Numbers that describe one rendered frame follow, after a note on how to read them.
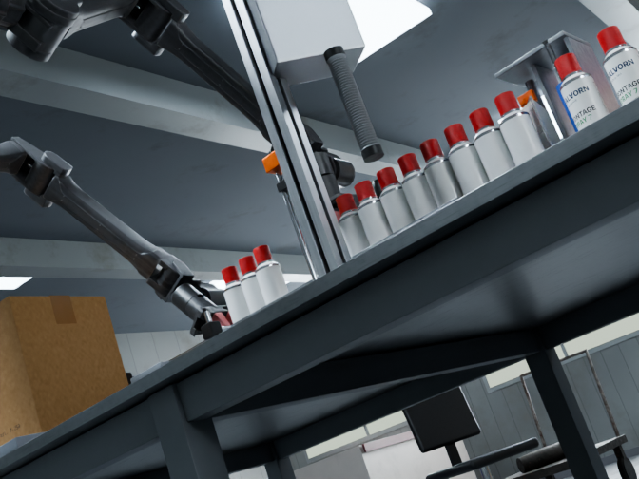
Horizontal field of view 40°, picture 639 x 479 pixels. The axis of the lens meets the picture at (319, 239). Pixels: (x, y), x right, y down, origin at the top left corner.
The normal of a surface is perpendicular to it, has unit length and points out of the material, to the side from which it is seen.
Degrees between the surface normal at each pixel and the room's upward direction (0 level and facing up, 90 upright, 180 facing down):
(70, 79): 90
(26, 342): 90
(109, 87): 90
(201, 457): 90
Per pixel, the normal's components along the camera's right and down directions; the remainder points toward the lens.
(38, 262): 0.76, -0.42
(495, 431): -0.56, -0.05
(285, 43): 0.21, -0.35
